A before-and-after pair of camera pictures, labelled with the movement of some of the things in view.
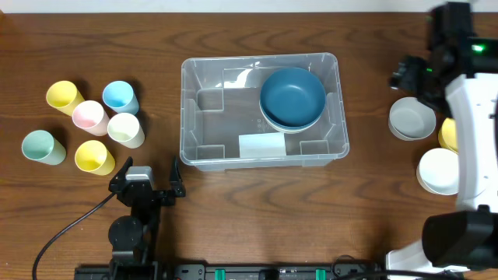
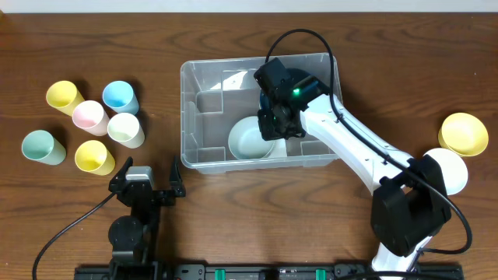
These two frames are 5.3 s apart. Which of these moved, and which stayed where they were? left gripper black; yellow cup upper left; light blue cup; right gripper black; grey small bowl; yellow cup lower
Moved: grey small bowl; right gripper black
Stayed: yellow cup upper left; yellow cup lower; light blue cup; left gripper black
